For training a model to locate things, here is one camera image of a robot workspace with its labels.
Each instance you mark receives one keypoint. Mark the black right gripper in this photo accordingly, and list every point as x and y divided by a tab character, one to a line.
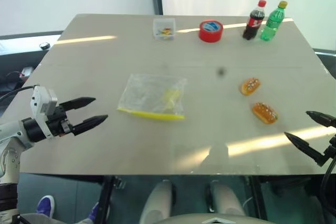
332	146

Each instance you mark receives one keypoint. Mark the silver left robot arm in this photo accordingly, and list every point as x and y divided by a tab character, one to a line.
10	153

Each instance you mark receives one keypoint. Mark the green soda bottle yellow cap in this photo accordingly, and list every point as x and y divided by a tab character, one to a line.
273	23

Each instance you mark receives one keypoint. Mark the beige rounded robot leg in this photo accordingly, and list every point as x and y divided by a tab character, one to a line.
157	200
225	199

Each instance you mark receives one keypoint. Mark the small black round object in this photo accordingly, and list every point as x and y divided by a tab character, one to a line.
44	45

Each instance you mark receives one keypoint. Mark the blue shoe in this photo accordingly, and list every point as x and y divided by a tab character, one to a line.
45	205
94	211

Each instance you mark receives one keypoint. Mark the grey robot body plate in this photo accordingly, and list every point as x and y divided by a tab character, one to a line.
210	220

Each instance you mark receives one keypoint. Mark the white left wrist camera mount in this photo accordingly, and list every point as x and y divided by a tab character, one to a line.
39	100

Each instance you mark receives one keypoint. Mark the red and white device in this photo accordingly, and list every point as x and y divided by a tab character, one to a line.
26	72

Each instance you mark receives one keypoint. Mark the toy hot dog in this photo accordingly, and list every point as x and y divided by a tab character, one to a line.
250	86
265	113

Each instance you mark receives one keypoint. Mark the cola bottle red cap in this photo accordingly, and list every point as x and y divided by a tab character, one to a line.
253	23

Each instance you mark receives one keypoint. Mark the clear box with colourful bits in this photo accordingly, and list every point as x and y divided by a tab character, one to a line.
164	30

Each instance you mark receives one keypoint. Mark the red tape roll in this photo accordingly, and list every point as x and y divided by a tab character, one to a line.
210	33

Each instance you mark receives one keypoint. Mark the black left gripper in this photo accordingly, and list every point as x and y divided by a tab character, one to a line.
59	124

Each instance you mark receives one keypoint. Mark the black table leg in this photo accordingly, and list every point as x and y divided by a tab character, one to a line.
105	200
257	197

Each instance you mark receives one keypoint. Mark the clear zip bag yellow seal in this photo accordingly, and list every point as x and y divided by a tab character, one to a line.
147	93

